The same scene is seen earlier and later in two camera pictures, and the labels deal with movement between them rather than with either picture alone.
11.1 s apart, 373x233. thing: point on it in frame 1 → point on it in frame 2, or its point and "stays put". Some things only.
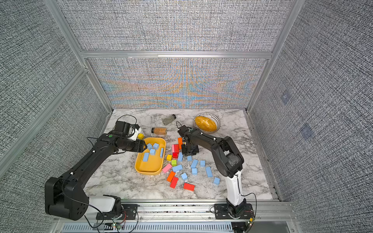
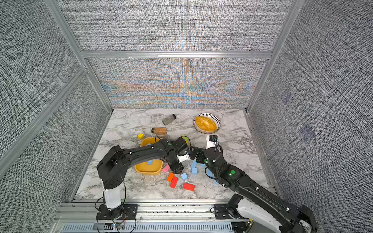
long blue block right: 209,172 stays put
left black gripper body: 136,145 → 177,166
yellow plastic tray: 151,161 stays put
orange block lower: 171,175 stays put
